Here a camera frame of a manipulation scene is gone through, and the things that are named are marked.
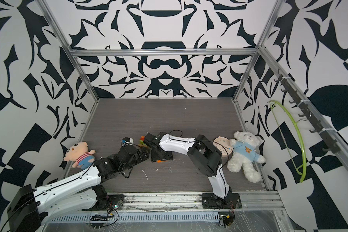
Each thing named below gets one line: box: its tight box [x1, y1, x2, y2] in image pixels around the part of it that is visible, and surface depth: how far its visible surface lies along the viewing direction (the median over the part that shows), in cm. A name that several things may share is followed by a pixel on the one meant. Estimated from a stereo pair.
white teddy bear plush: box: [226, 131, 267, 184], surface depth 85 cm
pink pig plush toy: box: [63, 141, 96, 170], surface depth 85 cm
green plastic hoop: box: [267, 100, 307, 183], surface depth 67 cm
